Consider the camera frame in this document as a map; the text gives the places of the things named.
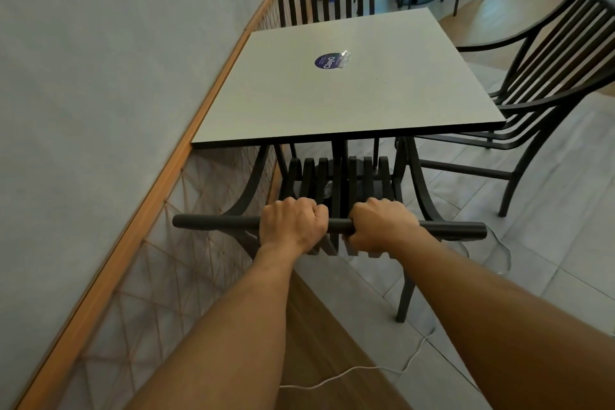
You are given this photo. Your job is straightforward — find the person's left hand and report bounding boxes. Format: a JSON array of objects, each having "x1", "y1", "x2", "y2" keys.
[{"x1": 258, "y1": 197, "x2": 331, "y2": 258}]

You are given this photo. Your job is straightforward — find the person's right hand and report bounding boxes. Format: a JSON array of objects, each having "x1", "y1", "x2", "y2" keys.
[{"x1": 347, "y1": 197, "x2": 434, "y2": 259}]

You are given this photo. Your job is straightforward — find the person's left forearm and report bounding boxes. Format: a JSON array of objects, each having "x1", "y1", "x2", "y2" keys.
[{"x1": 126, "y1": 245, "x2": 295, "y2": 410}]

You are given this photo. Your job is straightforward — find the person's right forearm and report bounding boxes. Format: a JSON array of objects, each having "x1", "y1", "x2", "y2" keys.
[{"x1": 388, "y1": 231, "x2": 615, "y2": 410}]

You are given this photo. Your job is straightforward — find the white square table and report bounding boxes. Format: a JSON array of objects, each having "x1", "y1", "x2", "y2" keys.
[{"x1": 191, "y1": 6, "x2": 507, "y2": 175}]

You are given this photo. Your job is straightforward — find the round blue sticker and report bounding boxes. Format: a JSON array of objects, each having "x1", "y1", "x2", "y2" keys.
[{"x1": 314, "y1": 49, "x2": 352, "y2": 72}]

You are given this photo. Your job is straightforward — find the thin white cable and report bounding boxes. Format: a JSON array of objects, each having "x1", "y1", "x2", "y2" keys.
[{"x1": 278, "y1": 227, "x2": 513, "y2": 390}]

